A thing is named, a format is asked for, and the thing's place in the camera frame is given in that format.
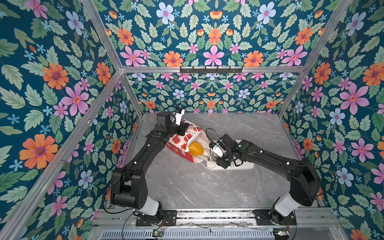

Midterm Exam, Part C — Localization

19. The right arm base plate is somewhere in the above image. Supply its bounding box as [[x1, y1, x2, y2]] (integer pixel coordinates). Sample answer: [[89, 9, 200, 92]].
[[252, 209, 297, 226]]

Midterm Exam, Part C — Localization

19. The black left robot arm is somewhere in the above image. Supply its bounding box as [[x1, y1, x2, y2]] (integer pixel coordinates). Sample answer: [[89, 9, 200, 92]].
[[110, 123, 189, 216]]

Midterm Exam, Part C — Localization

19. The white slotted cable duct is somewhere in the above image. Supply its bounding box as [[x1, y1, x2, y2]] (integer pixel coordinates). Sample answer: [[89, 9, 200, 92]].
[[99, 229, 275, 240]]

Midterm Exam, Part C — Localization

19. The black wall hook rail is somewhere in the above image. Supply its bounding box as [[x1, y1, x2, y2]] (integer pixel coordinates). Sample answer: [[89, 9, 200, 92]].
[[179, 66, 243, 75]]

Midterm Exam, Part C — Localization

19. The aluminium front rail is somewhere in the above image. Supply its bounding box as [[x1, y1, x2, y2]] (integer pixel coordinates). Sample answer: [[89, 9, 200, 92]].
[[92, 208, 342, 229]]

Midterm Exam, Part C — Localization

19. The round yellow fake bun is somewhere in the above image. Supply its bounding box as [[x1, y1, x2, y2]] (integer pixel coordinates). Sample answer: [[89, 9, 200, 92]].
[[188, 141, 205, 157]]

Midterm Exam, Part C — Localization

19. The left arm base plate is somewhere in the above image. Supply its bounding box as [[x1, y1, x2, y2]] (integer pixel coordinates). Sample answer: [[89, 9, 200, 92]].
[[136, 210, 178, 227]]

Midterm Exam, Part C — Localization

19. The white rectangular tray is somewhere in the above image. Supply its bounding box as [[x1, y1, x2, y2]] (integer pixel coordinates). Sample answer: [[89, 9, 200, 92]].
[[203, 140, 255, 171]]

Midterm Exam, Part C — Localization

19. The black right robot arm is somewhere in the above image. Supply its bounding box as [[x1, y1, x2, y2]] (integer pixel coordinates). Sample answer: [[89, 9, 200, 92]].
[[209, 134, 322, 225]]

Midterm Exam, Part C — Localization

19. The red white paper bag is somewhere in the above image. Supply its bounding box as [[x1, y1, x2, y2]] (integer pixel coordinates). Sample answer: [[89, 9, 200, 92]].
[[166, 120, 210, 164]]

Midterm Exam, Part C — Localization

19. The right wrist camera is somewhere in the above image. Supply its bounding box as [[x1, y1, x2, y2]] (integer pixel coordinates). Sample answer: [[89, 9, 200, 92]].
[[209, 142, 225, 158]]

